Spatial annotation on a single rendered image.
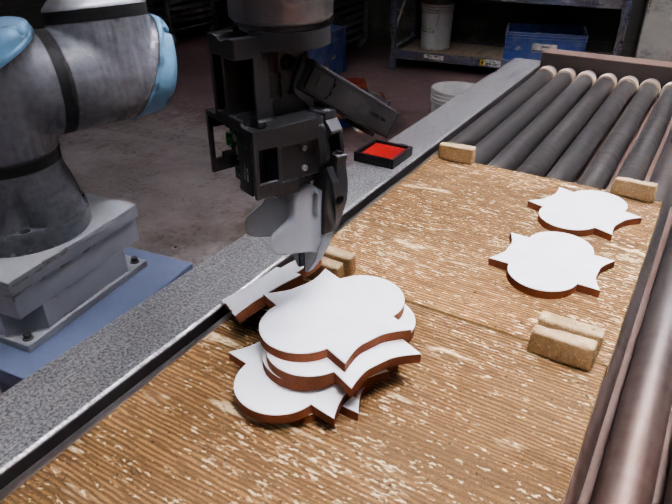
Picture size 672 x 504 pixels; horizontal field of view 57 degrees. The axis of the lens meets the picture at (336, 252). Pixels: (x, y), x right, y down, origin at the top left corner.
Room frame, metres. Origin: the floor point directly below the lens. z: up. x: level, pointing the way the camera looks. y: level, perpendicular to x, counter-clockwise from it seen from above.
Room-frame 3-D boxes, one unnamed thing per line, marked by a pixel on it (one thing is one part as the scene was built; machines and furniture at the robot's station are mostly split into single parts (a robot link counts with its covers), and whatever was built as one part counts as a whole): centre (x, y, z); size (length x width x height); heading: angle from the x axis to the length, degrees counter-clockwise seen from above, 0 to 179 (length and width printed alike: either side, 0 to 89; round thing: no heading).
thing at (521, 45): (5.18, -1.70, 0.25); 0.62 x 0.42 x 0.22; 74
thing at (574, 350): (0.45, -0.21, 0.95); 0.06 x 0.02 x 0.03; 59
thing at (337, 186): (0.46, 0.01, 1.11); 0.05 x 0.02 x 0.09; 38
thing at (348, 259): (0.60, 0.01, 0.95); 0.06 x 0.02 x 0.03; 59
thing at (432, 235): (0.70, -0.21, 0.93); 0.41 x 0.35 x 0.02; 149
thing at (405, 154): (1.00, -0.08, 0.92); 0.08 x 0.08 x 0.02; 59
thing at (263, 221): (0.48, 0.05, 1.07); 0.06 x 0.03 x 0.09; 128
